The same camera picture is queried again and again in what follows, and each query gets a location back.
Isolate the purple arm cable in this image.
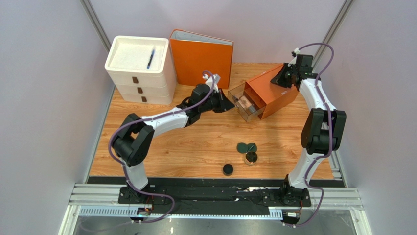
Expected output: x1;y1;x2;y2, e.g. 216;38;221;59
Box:
108;70;216;224
282;43;335;228

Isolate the beige foundation bottle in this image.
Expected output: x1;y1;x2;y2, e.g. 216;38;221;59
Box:
232;95;249;112

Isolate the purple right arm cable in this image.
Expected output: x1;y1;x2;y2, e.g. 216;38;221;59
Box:
282;43;335;228

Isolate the dark green compact disc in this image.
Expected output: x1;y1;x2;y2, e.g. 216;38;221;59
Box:
236;142;249;154

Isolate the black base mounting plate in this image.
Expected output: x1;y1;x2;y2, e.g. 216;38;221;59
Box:
117;186;312;208

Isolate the pink foundation bottle grey cap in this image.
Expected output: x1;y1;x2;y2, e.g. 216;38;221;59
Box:
241;97;257;113

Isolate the aluminium frame rail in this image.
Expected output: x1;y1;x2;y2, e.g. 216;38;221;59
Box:
59;178;372;235

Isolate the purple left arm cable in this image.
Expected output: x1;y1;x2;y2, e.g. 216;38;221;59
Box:
108;70;216;224

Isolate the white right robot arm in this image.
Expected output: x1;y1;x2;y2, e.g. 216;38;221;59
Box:
271;52;347;206

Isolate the gold cream jar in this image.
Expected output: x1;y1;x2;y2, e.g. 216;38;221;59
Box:
244;151;258;166

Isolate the orange ring binder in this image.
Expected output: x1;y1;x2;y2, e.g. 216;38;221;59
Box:
169;29;234;89

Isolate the blue pen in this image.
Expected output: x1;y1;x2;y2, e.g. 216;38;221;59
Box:
146;46;156;69

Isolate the black round jar lid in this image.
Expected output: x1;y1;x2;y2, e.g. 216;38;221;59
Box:
222;164;233;176

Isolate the orange drawer cabinet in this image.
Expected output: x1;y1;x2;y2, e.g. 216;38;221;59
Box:
244;63;299;120

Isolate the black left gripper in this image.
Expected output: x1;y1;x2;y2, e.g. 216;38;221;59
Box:
199;89;235;114

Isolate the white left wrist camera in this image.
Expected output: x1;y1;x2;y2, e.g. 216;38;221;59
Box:
202;74;221;93

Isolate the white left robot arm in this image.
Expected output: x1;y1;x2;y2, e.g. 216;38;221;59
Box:
108;84;235;203

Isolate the white three-drawer storage box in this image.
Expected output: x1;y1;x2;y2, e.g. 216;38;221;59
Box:
105;36;177;105

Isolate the clear drawer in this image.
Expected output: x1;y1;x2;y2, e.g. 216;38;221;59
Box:
228;83;266;122

